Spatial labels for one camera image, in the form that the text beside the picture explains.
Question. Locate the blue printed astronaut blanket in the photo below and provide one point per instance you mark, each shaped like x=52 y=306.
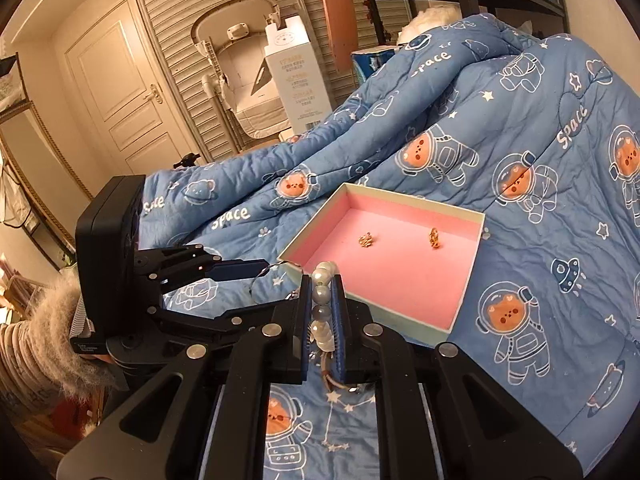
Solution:
x=525 y=160

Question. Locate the orange wooden board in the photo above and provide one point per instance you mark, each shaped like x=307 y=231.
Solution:
x=337 y=15

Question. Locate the person's left forearm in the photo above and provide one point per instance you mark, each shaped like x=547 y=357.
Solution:
x=35 y=345

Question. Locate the pink lined jewelry box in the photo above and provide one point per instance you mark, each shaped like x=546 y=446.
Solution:
x=400 y=270

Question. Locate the blue tissue pack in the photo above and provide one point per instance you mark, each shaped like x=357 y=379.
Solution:
x=370 y=62

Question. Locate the thin silver bangle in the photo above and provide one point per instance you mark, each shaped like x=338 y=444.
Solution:
x=251 y=290

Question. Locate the cream panelled door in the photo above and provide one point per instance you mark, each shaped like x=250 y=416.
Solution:
x=120 y=90

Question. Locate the gold framed hanging rack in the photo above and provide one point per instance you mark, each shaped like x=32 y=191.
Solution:
x=20 y=125

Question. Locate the white baby chair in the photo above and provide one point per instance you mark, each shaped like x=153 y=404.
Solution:
x=240 y=90

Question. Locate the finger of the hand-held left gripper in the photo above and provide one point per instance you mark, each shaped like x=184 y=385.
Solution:
x=235 y=270
x=215 y=327

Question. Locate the white fluffy plush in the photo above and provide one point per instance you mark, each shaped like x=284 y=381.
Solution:
x=432 y=17

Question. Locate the gold star-shaped earring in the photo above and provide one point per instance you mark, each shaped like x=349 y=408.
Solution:
x=366 y=240

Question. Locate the gold oval earring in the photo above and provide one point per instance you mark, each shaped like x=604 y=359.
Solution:
x=434 y=239

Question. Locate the cream louvered closet doors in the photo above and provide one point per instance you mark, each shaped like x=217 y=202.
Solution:
x=170 y=20

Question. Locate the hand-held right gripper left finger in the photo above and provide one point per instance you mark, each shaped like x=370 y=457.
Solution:
x=306 y=332

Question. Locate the tall white carton box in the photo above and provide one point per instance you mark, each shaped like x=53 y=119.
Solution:
x=295 y=80

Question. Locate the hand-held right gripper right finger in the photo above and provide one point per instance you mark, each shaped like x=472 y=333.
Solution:
x=337 y=332

